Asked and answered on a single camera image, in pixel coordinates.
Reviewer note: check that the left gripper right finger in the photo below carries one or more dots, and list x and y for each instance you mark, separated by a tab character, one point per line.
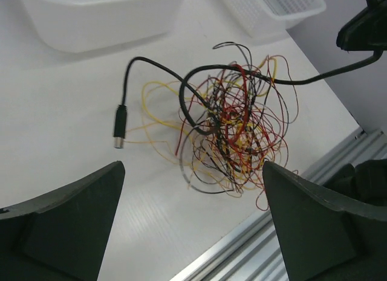
323	233

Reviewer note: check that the white centre plastic tub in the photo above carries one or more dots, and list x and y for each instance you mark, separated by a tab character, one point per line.
76	26

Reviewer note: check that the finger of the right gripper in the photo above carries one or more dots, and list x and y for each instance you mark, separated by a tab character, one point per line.
366	31

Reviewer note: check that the aluminium mounting rail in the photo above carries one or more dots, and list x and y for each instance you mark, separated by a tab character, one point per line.
252	251

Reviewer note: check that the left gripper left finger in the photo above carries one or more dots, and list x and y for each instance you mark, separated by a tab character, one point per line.
62	234

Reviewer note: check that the right white perforated basket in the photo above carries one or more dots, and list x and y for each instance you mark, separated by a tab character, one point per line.
264	18

